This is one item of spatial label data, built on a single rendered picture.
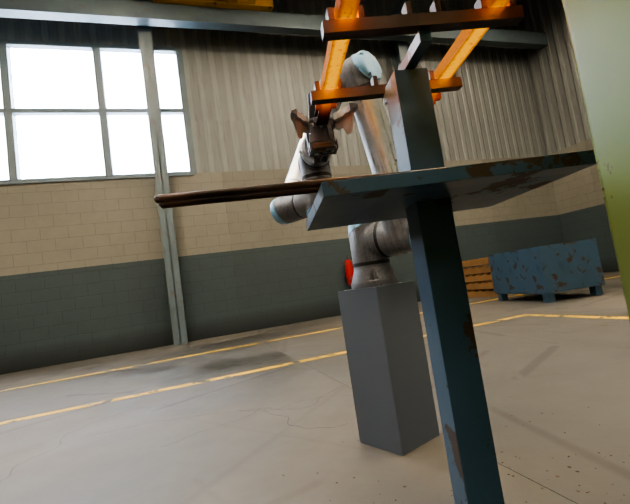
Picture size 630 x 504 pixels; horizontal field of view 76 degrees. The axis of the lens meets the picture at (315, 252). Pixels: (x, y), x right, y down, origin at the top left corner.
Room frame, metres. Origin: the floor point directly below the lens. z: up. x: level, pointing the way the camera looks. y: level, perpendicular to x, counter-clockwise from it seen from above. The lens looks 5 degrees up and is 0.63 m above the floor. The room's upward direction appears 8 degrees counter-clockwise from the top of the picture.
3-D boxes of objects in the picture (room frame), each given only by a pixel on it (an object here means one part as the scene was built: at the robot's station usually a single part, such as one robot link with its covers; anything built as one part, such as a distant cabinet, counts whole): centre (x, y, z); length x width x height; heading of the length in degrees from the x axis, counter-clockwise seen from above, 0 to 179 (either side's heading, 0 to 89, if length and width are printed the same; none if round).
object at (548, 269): (5.72, -3.13, 0.36); 1.21 x 0.81 x 0.72; 6
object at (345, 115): (0.92, -0.12, 1.01); 0.09 x 0.03 x 0.06; 41
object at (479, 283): (7.74, -3.20, 0.35); 1.26 x 0.88 x 0.70; 18
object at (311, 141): (1.00, -0.05, 1.00); 0.12 x 0.08 x 0.09; 6
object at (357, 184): (0.69, -0.20, 0.76); 0.40 x 0.30 x 0.02; 96
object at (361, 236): (1.62, -0.23, 0.79); 0.17 x 0.15 x 0.18; 47
